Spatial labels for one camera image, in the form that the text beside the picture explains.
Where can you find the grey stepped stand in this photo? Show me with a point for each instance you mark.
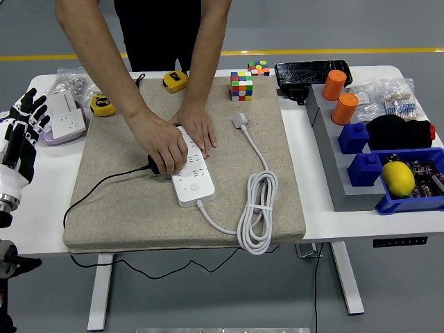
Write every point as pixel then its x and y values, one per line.
pixel 333 166

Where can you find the blue block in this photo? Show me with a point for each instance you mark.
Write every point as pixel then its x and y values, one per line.
pixel 353 138
pixel 364 169

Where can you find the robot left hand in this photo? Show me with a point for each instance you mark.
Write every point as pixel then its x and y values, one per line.
pixel 19 156

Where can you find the white table leg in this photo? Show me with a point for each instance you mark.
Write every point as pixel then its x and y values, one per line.
pixel 100 291
pixel 347 277

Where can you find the clear bag of small parts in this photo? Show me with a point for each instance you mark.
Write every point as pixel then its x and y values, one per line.
pixel 367 100

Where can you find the large puzzle cube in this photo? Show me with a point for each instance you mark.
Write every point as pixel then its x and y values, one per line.
pixel 241 86

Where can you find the clear bag of resistors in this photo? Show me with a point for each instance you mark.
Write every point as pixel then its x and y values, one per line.
pixel 399 105

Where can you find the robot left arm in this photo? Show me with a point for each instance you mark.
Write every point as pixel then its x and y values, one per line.
pixel 7 260

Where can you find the black desk control panel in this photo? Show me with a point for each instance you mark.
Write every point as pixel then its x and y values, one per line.
pixel 400 241

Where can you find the black cloth with red tag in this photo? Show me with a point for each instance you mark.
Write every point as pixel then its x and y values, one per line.
pixel 395 133

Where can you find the orange cylinder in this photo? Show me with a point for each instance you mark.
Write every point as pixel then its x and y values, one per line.
pixel 344 108
pixel 333 85

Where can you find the small puzzle cube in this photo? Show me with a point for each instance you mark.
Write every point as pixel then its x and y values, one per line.
pixel 258 68

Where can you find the beige mat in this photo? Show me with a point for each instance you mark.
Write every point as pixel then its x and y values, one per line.
pixel 138 215

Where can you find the person's left forearm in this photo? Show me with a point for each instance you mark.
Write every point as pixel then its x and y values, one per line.
pixel 204 45

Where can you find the black wrapped box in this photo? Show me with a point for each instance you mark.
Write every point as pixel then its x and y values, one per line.
pixel 301 71

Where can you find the person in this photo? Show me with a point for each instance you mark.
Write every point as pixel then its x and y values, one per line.
pixel 156 27

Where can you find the yellow lemon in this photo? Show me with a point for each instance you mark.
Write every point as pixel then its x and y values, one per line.
pixel 398 179

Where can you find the blue plastic bin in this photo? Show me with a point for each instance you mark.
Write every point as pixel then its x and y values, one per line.
pixel 409 206

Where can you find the person's right hand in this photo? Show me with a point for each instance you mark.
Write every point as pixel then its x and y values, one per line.
pixel 159 142

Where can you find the white socket panel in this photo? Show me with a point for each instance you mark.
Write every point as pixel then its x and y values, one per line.
pixel 67 125

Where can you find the clear bag of metal parts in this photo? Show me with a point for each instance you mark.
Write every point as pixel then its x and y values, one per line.
pixel 66 83

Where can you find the dark cylindrical capacitor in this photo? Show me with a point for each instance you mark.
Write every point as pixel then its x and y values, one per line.
pixel 437 178
pixel 422 190
pixel 420 168
pixel 393 158

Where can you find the grey metal bracket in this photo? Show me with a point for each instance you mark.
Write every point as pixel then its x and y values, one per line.
pixel 307 250

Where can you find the person's left hand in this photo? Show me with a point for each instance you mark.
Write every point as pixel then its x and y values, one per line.
pixel 199 125

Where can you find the person's right forearm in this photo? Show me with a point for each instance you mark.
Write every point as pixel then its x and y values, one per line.
pixel 93 52

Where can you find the purple plate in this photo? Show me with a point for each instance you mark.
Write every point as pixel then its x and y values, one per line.
pixel 66 140

